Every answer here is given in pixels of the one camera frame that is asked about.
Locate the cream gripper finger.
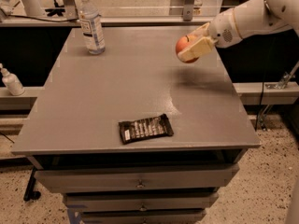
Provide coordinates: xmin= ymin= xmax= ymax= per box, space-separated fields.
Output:
xmin=188 ymin=22 xmax=210 ymax=39
xmin=177 ymin=36 xmax=215 ymax=63

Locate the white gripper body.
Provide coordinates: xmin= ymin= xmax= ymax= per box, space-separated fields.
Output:
xmin=208 ymin=7 xmax=242 ymax=49

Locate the red apple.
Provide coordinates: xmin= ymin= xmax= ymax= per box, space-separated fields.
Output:
xmin=176 ymin=35 xmax=195 ymax=54

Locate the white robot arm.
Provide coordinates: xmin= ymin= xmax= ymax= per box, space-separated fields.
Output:
xmin=176 ymin=0 xmax=299 ymax=63

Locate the black rxbar chocolate wrapper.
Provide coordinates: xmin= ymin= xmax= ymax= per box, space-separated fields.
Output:
xmin=119 ymin=114 xmax=174 ymax=145

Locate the clear plastic water bottle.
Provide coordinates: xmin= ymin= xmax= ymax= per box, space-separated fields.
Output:
xmin=78 ymin=0 xmax=106 ymax=54

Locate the black office chair base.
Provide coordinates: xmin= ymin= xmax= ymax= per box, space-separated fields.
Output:
xmin=36 ymin=0 xmax=73 ymax=17

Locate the grey drawer cabinet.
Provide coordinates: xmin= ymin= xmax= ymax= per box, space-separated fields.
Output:
xmin=10 ymin=25 xmax=262 ymax=224

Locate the bottom grey drawer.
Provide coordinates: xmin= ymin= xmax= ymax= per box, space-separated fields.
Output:
xmin=81 ymin=209 xmax=206 ymax=224

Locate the grey drawer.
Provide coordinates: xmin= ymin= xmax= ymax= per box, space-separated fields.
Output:
xmin=35 ymin=164 xmax=239 ymax=193
xmin=81 ymin=209 xmax=206 ymax=224
xmin=64 ymin=192 xmax=219 ymax=212

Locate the middle grey drawer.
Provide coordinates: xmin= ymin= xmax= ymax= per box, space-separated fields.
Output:
xmin=64 ymin=192 xmax=219 ymax=212

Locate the white pump dispenser bottle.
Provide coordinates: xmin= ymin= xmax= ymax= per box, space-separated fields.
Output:
xmin=0 ymin=63 xmax=25 ymax=96

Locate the top grey drawer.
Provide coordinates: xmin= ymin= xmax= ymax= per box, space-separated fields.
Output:
xmin=35 ymin=164 xmax=239 ymax=193

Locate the black cabinet foot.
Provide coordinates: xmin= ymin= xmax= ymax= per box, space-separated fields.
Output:
xmin=23 ymin=167 xmax=41 ymax=202

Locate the grey metal post right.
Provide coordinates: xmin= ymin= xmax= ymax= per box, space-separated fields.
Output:
xmin=182 ymin=0 xmax=194 ymax=21

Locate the grey metal post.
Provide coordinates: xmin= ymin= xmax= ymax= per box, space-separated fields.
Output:
xmin=63 ymin=0 xmax=78 ymax=20
xmin=182 ymin=0 xmax=194 ymax=21

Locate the metal bracket strut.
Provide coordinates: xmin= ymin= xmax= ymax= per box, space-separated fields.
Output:
xmin=265 ymin=62 xmax=299 ymax=90

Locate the grey metal post left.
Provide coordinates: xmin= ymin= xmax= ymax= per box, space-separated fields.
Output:
xmin=63 ymin=0 xmax=78 ymax=20

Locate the black cable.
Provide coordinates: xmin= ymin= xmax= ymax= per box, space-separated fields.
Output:
xmin=0 ymin=7 xmax=79 ymax=23

